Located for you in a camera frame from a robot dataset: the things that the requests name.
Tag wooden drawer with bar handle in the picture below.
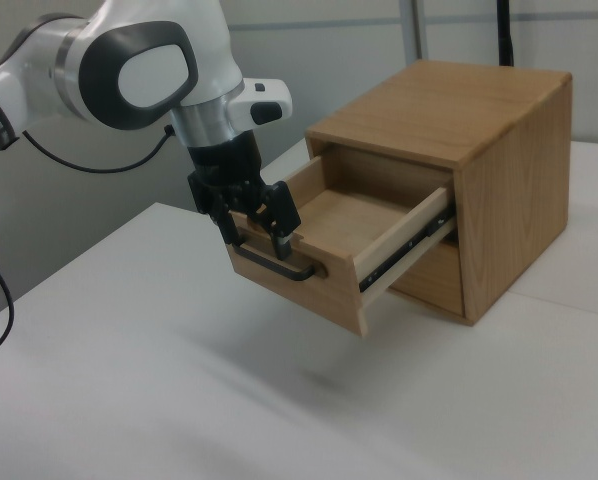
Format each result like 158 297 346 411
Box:
226 152 459 339

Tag black pole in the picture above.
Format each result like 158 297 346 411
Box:
495 0 517 67

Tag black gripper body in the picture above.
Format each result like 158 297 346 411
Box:
185 129 266 213

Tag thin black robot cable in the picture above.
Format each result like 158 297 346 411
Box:
0 124 176 365

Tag grey upright partition post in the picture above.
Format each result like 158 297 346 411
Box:
399 0 429 68

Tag black metal drawer handle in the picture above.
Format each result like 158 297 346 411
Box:
227 238 317 283

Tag wooden drawer with slot grip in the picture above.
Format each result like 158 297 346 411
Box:
389 238 466 318

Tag wooden two-drawer cabinet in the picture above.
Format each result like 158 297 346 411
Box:
304 59 574 328

